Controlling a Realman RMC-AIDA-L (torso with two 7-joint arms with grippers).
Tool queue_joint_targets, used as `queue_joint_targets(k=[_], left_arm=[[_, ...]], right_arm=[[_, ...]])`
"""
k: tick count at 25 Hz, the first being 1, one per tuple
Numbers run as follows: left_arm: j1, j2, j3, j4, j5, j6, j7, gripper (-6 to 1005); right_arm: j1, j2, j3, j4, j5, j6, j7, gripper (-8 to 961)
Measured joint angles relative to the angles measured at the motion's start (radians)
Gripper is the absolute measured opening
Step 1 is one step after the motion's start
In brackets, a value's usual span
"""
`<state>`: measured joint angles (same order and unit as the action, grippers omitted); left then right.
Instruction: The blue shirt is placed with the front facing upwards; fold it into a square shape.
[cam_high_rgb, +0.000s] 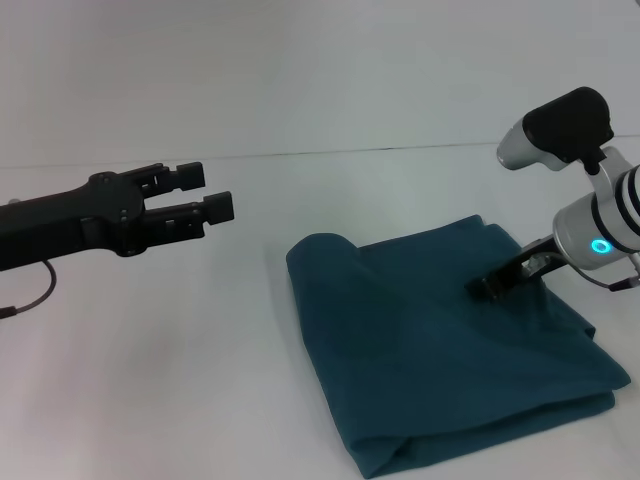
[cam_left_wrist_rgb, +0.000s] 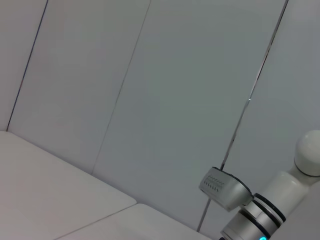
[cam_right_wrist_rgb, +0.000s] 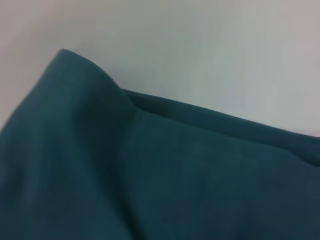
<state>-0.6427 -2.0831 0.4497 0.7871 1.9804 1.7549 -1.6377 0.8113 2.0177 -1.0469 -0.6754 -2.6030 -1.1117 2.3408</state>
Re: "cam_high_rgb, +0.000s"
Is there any right gripper cable with plugs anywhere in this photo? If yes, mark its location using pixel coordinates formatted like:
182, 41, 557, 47
523, 252, 640, 293

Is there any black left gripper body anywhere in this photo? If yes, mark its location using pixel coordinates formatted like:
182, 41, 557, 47
0, 171, 147, 274

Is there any left gripper cable with plugs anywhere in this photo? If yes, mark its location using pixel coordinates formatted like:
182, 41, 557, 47
0, 258, 58, 321

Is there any gripper cable with plugs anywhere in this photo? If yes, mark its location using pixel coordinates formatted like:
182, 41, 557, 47
523, 252, 640, 293
0, 258, 58, 321

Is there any teal FREE print T-shirt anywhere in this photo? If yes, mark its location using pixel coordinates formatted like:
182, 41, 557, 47
285, 214, 632, 480

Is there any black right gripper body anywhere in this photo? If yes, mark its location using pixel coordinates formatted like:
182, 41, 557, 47
485, 237, 565, 297

